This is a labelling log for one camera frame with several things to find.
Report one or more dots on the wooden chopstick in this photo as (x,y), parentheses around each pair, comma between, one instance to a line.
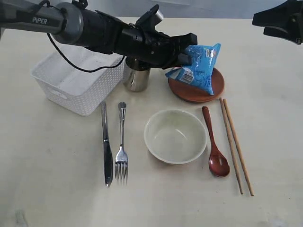
(229,136)
(246,175)

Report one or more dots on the shiny steel cup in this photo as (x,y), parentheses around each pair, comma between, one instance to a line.
(136,74)

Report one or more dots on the white perforated plastic basket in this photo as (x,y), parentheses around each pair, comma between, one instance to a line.
(75,90)

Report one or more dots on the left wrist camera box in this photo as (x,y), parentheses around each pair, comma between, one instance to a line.
(150,19)

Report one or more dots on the steel spoon long handle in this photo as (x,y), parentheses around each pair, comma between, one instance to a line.
(121,159)

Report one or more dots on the white ceramic bowl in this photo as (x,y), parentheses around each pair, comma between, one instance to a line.
(175,136)

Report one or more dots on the blue snack packet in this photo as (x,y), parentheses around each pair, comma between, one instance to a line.
(199,72)

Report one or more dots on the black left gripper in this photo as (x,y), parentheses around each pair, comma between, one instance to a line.
(154,48)

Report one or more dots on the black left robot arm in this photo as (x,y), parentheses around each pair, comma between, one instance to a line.
(72,23)

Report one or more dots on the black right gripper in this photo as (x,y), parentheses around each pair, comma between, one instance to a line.
(284,21)

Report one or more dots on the red-brown wooden spoon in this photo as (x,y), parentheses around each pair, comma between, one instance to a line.
(218,164)

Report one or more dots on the brown round plate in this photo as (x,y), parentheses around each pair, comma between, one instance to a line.
(195,95)

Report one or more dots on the white curtain backdrop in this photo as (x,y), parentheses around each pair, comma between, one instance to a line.
(243,9)

